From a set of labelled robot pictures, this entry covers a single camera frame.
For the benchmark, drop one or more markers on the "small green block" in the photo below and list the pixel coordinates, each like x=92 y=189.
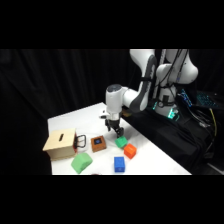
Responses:
x=121 y=142

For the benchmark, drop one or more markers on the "red block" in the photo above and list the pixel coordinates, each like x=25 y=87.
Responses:
x=130 y=151

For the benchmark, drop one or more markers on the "wooden box with slot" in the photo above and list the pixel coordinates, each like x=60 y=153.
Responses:
x=60 y=143

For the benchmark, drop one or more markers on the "brown block with blue square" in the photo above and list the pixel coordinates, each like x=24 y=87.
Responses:
x=98 y=143

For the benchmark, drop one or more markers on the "black curtain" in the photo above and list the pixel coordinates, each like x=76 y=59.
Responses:
x=43 y=83

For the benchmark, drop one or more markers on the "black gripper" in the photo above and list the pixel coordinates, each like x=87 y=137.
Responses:
x=114 y=124

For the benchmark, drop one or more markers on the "large green rounded block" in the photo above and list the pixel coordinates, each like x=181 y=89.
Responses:
x=81 y=163

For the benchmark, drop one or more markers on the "small red object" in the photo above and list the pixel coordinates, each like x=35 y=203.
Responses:
x=95 y=173

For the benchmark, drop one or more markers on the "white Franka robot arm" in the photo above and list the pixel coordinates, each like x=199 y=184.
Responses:
x=143 y=90

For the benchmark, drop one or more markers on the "black robot stand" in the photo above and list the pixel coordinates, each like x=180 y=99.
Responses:
x=170 y=135

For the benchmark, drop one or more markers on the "keyboard with blue backlight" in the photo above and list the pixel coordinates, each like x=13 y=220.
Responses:
x=205 y=99

